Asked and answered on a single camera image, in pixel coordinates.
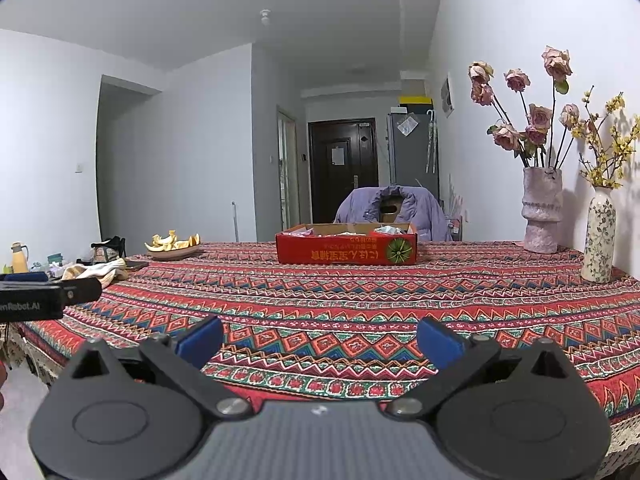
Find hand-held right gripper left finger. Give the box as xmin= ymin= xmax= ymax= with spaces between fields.
xmin=64 ymin=316 xmax=253 ymax=419

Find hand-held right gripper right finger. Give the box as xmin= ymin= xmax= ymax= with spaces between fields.
xmin=382 ymin=316 xmax=571 ymax=418

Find red cardboard box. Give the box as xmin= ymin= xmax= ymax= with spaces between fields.
xmin=276 ymin=222 xmax=418 ymax=266

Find yellow thermos bottle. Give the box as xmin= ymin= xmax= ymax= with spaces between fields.
xmin=11 ymin=242 xmax=30 ymax=275

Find beige cloth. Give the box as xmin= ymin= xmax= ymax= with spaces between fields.
xmin=61 ymin=258 xmax=128 ymax=282

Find dark patterned bag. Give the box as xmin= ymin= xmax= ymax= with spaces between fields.
xmin=90 ymin=236 xmax=127 ymax=263

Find brown plate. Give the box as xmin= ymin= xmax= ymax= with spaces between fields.
xmin=146 ymin=244 xmax=203 ymax=261

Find plate of yellow fruit peels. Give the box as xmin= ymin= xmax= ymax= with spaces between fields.
xmin=145 ymin=230 xmax=201 ymax=252

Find brown chair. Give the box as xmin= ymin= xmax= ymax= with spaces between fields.
xmin=379 ymin=197 xmax=403 ymax=223

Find pink ceramic vase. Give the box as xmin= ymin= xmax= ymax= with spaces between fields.
xmin=522 ymin=166 xmax=563 ymax=255

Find purple puffer jacket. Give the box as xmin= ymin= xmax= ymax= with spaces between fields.
xmin=334 ymin=186 xmax=453 ymax=242

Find grey refrigerator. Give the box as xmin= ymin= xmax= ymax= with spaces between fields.
xmin=386 ymin=111 xmax=441 ymax=196

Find floral white vase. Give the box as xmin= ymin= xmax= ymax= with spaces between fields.
xmin=581 ymin=186 xmax=617 ymax=284

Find glass interior door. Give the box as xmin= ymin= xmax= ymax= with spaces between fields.
xmin=276 ymin=106 xmax=301 ymax=231

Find dark entrance door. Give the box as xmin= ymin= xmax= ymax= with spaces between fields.
xmin=307 ymin=118 xmax=378 ymax=223

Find clear folded umbrella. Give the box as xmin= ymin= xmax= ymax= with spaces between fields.
xmin=425 ymin=109 xmax=438 ymax=175

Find yellow black box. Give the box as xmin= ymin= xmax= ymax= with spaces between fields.
xmin=398 ymin=94 xmax=432 ymax=113

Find bunch of dried pink roses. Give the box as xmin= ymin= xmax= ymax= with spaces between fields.
xmin=467 ymin=46 xmax=581 ymax=170

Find yellow flower branches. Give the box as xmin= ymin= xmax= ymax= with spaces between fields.
xmin=570 ymin=85 xmax=640 ymax=191

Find wall picture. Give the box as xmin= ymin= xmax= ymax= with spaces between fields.
xmin=440 ymin=72 xmax=457 ymax=119

